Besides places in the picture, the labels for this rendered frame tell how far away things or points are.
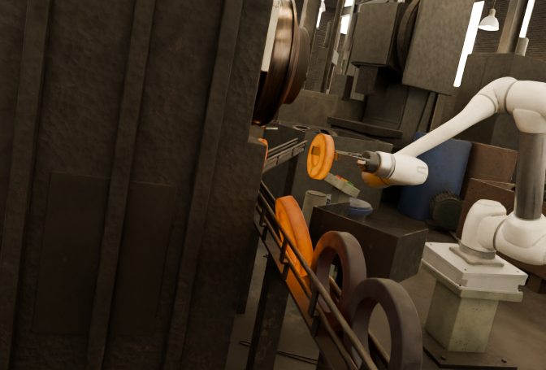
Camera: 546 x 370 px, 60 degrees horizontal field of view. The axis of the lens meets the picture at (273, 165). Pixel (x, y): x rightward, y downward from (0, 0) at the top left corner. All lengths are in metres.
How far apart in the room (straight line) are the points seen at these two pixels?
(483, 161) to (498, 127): 1.22
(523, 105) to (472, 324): 1.02
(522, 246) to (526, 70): 4.63
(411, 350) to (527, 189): 1.47
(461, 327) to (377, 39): 3.67
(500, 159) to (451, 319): 3.16
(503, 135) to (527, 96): 4.57
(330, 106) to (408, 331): 5.08
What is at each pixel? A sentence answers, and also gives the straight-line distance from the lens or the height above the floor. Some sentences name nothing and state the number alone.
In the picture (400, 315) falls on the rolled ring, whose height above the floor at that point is 0.74.
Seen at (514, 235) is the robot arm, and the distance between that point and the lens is 2.19.
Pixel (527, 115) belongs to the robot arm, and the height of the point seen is 1.10.
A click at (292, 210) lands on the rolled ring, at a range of 1.02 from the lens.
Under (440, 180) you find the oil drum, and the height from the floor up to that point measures 0.46.
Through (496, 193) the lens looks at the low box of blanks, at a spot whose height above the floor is 0.57.
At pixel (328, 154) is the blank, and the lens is 1.54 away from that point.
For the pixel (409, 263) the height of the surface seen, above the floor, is 0.63.
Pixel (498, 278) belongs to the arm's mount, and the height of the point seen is 0.41.
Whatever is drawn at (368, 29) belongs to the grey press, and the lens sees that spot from 5.54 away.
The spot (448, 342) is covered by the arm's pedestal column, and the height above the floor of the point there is 0.06.
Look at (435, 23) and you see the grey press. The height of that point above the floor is 2.00.
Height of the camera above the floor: 1.01
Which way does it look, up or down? 9 degrees down
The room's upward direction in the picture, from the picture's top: 11 degrees clockwise
